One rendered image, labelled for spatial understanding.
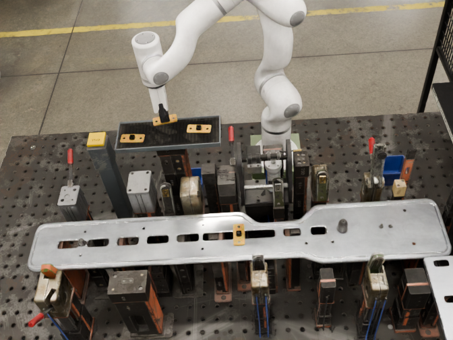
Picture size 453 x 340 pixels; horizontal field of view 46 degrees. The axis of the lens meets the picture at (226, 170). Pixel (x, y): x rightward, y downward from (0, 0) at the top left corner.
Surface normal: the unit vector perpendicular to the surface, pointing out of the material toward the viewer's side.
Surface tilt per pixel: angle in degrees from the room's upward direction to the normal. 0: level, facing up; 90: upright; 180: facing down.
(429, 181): 0
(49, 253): 0
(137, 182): 0
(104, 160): 90
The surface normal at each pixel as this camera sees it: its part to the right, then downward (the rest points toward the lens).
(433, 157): -0.08, -0.65
